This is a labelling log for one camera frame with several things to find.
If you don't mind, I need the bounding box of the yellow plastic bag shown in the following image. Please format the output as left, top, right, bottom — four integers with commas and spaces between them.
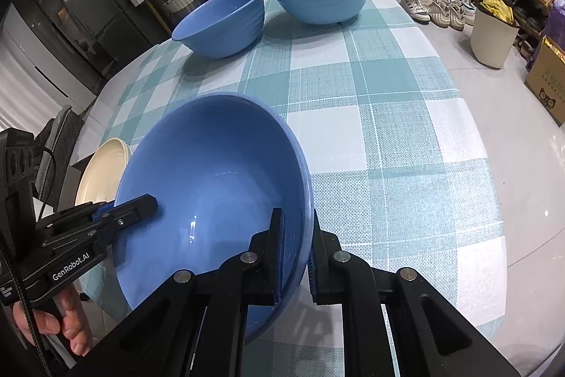
479, 0, 515, 24

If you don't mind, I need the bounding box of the person's left hand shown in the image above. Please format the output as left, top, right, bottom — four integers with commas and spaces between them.
13, 284, 95, 358

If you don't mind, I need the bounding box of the group of assorted shoes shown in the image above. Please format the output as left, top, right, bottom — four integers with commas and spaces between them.
375, 0, 477, 32

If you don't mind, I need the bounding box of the printed cardboard box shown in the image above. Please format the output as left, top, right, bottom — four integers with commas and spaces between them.
524, 35, 565, 126

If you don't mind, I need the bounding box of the dark grey refrigerator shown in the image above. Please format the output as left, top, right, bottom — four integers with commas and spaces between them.
57, 0, 155, 69

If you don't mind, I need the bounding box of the beige trash bin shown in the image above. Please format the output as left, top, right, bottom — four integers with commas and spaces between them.
469, 4, 521, 70

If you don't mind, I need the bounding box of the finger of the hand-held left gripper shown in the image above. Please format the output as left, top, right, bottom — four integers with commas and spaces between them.
35, 202, 116, 243
42, 194, 159, 267

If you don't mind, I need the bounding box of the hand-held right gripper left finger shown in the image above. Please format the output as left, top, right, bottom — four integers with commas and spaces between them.
66, 207, 286, 377

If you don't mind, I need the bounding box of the cream yellow round plate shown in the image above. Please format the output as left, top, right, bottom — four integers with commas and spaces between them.
75, 137, 133, 207

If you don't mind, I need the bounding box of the purple bag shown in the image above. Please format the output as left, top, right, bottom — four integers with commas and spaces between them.
527, 0, 565, 73

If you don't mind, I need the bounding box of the black braided cable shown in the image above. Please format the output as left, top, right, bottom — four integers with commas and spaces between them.
0, 227, 51, 377

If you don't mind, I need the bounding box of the grey quilted cushion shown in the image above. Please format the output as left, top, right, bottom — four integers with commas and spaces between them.
33, 105, 87, 210

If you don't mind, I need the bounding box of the grey storage basket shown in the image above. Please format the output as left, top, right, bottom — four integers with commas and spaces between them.
161, 0, 208, 29

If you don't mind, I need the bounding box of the teal plaid tablecloth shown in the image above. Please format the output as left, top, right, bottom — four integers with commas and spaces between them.
73, 0, 506, 377

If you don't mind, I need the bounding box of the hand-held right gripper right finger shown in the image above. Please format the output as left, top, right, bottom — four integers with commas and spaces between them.
308, 224, 521, 377

